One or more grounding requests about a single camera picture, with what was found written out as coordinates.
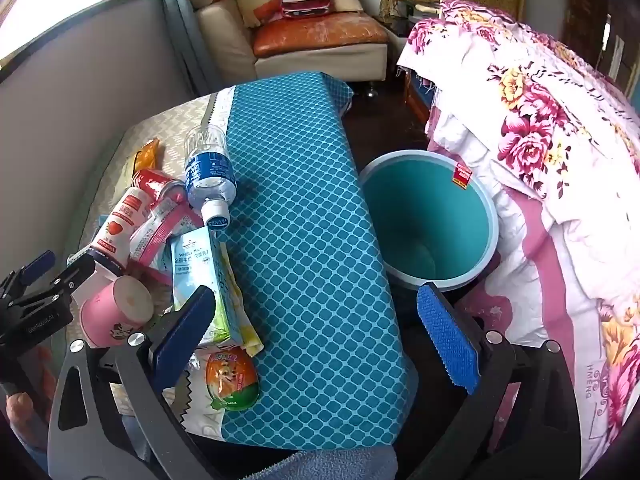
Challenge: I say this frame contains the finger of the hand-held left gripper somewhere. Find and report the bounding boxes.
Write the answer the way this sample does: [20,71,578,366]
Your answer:
[7,253,97,318]
[0,250,57,306]

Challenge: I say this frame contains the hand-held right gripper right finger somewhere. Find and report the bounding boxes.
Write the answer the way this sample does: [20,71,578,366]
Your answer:
[407,282,583,480]

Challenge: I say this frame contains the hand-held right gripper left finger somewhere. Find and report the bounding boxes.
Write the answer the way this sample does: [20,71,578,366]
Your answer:
[47,285,223,480]

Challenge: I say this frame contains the pink paper cup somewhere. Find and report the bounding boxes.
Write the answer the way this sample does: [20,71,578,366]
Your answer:
[79,275,155,350]

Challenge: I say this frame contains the yellow green tissue packet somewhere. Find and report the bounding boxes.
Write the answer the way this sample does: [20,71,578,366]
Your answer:
[197,245,265,358]

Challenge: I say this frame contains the white strawberry yogurt bottle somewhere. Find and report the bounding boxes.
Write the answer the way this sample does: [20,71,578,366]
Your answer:
[87,186,153,278]

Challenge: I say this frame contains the orange green egg-shaped package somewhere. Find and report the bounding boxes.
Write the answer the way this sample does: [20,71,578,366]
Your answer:
[205,345,261,412]

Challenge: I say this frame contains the light blue milk carton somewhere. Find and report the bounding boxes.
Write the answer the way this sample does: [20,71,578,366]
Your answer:
[169,226,236,348]

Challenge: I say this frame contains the white zigzag-edged bag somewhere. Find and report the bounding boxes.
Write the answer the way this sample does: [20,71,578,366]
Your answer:
[172,350,226,441]

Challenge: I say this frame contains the pink red snack wrapper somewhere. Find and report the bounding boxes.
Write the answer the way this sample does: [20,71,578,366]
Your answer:
[129,197,205,286]

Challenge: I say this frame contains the teal plastic bin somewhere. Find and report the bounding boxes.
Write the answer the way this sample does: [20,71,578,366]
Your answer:
[358,150,500,292]

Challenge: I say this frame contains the red drink can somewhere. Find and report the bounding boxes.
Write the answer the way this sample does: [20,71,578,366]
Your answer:
[131,169,188,206]

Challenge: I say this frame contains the orange snack packet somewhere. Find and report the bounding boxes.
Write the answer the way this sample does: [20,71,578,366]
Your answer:
[132,137,161,173]

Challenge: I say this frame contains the clear plastic water bottle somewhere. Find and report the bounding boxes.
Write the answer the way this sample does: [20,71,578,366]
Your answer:
[184,124,237,232]

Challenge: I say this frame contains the person's left hand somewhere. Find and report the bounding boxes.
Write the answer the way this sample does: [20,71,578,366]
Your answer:
[5,347,56,453]

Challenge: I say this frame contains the teal beige patterned mattress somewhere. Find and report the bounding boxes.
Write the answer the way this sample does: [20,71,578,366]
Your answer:
[65,71,418,451]

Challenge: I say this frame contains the blue grey fleece cloth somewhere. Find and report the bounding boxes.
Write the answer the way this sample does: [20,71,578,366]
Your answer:
[240,445,398,480]

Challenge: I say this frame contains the pink floral quilt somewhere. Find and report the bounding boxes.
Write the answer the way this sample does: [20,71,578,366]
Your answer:
[396,0,640,476]

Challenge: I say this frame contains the grey blue curtain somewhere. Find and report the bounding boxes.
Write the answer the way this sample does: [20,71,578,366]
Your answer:
[145,0,223,96]

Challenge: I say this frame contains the cream leather sofa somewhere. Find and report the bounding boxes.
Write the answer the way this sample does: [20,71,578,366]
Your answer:
[186,0,390,86]

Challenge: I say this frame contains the orange seat cushion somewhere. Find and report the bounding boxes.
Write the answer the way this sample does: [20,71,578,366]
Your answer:
[251,12,390,58]

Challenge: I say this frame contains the brown wooden door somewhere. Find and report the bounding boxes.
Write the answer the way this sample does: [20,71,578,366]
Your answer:
[562,0,640,91]

